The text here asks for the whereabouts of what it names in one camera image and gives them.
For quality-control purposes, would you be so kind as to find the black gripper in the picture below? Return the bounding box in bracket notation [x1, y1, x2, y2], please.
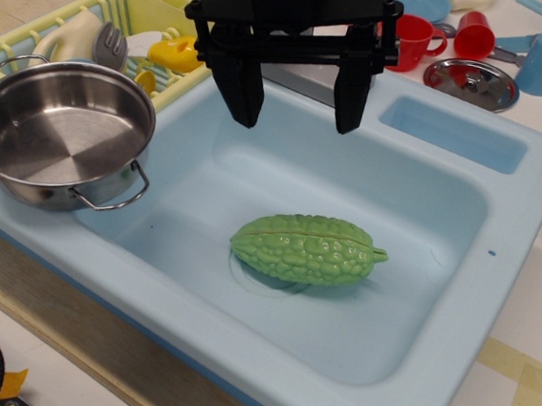
[184, 0, 404, 134]

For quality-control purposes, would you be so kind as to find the green bumpy toy squash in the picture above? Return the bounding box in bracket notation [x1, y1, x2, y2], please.
[229, 214, 389, 287]

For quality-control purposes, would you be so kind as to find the steel pot lid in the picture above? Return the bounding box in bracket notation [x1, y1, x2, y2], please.
[423, 58, 520, 113]

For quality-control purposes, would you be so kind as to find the stainless steel pot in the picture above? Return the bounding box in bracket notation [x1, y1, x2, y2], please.
[0, 56, 156, 212]

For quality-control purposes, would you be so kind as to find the yellow toy utensil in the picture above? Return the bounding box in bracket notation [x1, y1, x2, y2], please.
[147, 35, 203, 74]

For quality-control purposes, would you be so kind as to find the red toy mug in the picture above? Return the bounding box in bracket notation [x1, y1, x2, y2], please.
[387, 14, 448, 73]

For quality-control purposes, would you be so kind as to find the blue toy plate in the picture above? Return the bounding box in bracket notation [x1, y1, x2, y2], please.
[396, 0, 452, 23]

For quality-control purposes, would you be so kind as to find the yellow dish rack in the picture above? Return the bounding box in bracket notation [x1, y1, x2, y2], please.
[0, 0, 210, 112]

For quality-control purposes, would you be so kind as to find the red toy cup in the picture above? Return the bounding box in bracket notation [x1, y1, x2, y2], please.
[453, 11, 496, 60]

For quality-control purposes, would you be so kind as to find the grey toy fork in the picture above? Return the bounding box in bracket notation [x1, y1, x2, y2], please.
[92, 21, 128, 72]

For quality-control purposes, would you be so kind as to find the cream toy item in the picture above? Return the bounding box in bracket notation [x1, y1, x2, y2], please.
[438, 0, 498, 16]

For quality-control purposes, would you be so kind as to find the cream toy jug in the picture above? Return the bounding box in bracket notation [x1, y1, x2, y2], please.
[33, 11, 104, 62]

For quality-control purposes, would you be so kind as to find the light blue toy sink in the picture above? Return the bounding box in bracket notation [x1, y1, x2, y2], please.
[0, 73, 542, 406]

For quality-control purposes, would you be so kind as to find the blue toy knife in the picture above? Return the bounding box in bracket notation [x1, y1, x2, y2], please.
[495, 34, 538, 53]

